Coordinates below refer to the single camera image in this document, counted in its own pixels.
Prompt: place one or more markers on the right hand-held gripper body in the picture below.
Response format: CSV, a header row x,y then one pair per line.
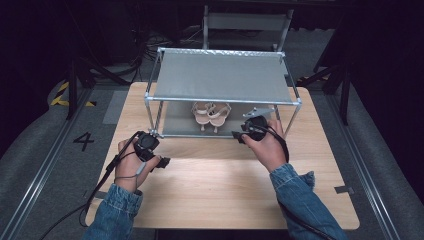
x,y
255,125

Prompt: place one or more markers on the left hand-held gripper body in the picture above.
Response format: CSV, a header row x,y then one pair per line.
x,y
146,145

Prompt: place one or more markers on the white slingback high-heel shoe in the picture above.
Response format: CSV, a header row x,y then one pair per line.
x,y
202,115
220,116

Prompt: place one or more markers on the grey metal shoe rack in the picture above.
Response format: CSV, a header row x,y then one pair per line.
x,y
221,78

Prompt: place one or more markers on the person's right hand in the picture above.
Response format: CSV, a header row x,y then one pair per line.
x,y
268,148

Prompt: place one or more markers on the person's left hand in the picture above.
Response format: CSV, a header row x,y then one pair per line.
x,y
130,166

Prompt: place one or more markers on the grey tape piece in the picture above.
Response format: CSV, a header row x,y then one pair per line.
x,y
100,195
344,190

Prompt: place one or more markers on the black metal stand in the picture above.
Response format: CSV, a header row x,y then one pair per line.
x,y
336,86
83,80

